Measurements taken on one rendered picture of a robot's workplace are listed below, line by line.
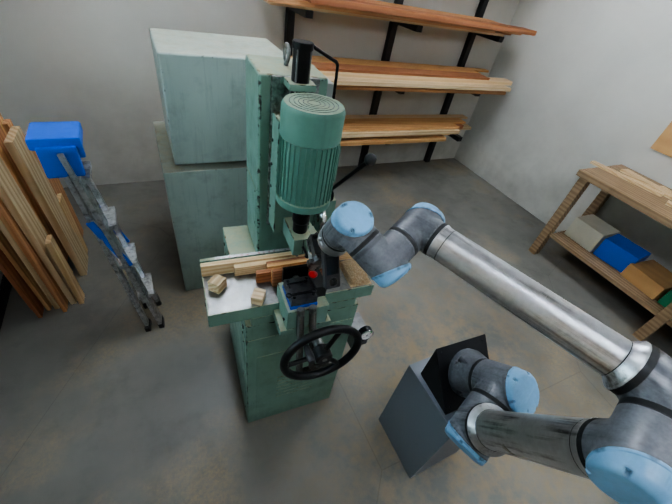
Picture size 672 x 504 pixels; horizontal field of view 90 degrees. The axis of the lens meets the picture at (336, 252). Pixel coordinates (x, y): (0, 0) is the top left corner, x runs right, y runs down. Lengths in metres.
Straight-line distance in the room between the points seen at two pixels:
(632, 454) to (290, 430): 1.47
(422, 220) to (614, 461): 0.54
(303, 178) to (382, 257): 0.36
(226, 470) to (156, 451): 0.33
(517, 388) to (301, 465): 1.06
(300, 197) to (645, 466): 0.90
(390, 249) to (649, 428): 0.53
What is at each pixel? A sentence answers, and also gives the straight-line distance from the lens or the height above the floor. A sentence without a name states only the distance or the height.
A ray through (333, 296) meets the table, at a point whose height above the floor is 0.88.
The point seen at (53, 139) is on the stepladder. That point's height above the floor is 1.16.
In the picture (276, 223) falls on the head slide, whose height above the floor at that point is 1.04.
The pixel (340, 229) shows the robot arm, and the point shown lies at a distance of 0.75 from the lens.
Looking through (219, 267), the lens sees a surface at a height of 0.94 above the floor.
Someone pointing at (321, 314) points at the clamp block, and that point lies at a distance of 1.14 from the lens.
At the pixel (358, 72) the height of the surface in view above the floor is 1.13.
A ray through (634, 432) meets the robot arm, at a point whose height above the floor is 1.30.
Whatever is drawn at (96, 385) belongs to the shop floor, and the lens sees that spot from 2.20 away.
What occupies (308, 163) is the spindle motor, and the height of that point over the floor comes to 1.37.
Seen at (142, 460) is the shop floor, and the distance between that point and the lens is 1.96.
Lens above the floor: 1.80
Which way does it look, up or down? 40 degrees down
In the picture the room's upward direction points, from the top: 12 degrees clockwise
